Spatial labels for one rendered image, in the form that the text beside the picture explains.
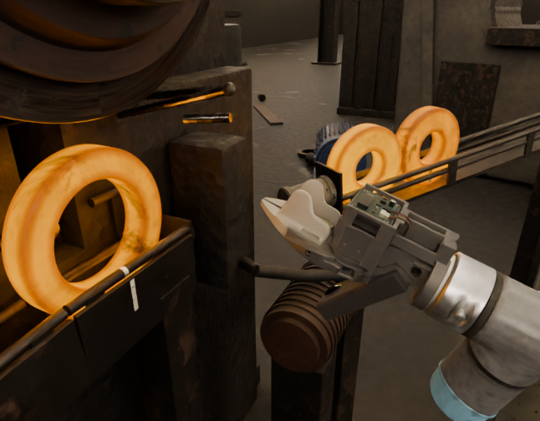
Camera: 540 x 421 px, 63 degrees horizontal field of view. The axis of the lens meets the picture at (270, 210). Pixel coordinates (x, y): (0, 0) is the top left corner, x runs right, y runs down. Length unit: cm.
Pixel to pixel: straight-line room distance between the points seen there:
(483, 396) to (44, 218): 48
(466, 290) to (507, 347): 7
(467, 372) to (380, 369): 89
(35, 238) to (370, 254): 32
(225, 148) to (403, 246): 29
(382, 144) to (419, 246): 39
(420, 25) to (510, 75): 62
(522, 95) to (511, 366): 250
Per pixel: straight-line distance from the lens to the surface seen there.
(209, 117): 46
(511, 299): 48
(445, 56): 303
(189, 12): 52
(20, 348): 45
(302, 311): 73
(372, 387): 137
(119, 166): 50
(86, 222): 59
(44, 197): 45
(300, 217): 49
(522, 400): 120
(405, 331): 158
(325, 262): 47
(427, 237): 48
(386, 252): 48
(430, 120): 91
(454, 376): 56
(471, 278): 47
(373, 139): 81
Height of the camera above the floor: 97
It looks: 25 degrees down
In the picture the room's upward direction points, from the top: straight up
